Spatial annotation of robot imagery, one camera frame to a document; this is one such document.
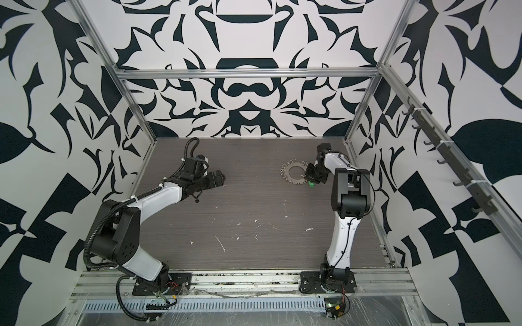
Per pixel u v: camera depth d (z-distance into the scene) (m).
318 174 0.89
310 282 0.74
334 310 0.71
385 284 0.78
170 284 0.73
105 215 0.48
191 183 0.71
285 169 1.07
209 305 0.65
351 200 0.56
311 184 1.01
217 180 0.84
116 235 0.46
